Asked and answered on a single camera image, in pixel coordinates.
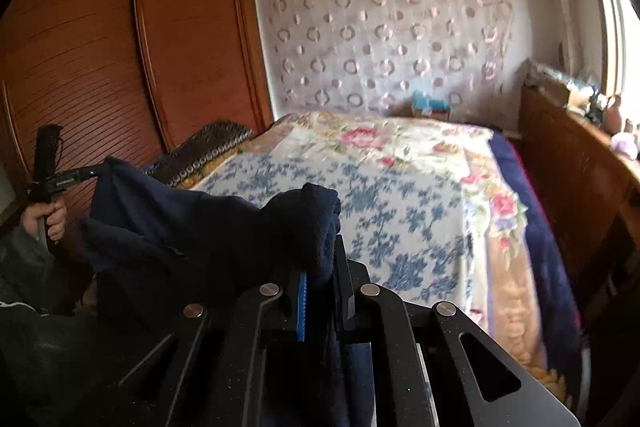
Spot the navy blue printed t-shirt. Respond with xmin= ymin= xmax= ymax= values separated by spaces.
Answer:
xmin=80 ymin=158 xmax=373 ymax=426

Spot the grey left sleeve forearm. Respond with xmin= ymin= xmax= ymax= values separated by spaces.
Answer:
xmin=1 ymin=225 xmax=54 ymax=313

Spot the person's left hand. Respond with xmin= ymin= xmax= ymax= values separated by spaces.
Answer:
xmin=21 ymin=197 xmax=67 ymax=242

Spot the pink floral bed blanket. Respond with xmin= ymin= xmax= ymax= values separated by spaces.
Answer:
xmin=234 ymin=113 xmax=580 ymax=395

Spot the blue floral white cloth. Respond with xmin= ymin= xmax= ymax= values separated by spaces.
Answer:
xmin=196 ymin=153 xmax=474 ymax=311

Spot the wooden louvered wardrobe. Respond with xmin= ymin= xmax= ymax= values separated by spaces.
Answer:
xmin=1 ymin=0 xmax=273 ymax=195

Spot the black circle-patterned garment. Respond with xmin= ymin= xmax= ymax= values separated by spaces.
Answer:
xmin=142 ymin=120 xmax=253 ymax=187

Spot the wooden side cabinet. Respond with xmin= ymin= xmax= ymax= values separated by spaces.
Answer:
xmin=518 ymin=87 xmax=639 ymax=287

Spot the teal tissue box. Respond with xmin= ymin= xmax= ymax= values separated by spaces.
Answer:
xmin=410 ymin=91 xmax=450 ymax=121

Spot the circle-patterned sheer curtain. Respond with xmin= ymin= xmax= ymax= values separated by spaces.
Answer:
xmin=257 ymin=0 xmax=518 ymax=127

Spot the bright window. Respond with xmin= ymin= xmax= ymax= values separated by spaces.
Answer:
xmin=599 ymin=0 xmax=639 ymax=113

